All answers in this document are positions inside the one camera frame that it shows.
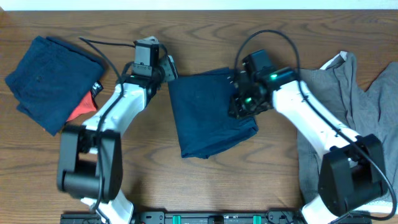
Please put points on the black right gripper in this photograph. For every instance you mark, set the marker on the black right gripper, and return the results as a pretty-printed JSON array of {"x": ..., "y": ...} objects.
[{"x": 236, "y": 101}]

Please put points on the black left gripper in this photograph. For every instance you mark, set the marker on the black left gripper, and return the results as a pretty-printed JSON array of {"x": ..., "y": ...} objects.
[{"x": 169, "y": 69}]

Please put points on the navy blue shorts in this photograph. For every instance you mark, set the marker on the navy blue shorts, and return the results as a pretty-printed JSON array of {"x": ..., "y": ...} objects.
[
  {"x": 200, "y": 106},
  {"x": 51, "y": 80}
]

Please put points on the grey shorts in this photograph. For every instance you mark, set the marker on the grey shorts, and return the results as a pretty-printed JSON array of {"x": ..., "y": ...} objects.
[{"x": 373, "y": 111}]

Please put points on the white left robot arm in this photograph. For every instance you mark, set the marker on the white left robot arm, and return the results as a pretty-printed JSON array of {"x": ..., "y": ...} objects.
[{"x": 90, "y": 166}]

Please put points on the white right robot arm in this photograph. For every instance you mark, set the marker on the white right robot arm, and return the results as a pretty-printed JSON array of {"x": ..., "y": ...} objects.
[{"x": 352, "y": 174}]

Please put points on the orange red folded garment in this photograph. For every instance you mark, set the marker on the orange red folded garment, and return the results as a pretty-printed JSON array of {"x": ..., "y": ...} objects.
[{"x": 82, "y": 107}]

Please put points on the folded navy blue shorts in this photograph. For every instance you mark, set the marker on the folded navy blue shorts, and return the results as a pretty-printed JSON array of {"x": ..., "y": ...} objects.
[{"x": 51, "y": 80}]

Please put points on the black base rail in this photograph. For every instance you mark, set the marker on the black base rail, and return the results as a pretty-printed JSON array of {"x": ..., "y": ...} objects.
[{"x": 270, "y": 217}]

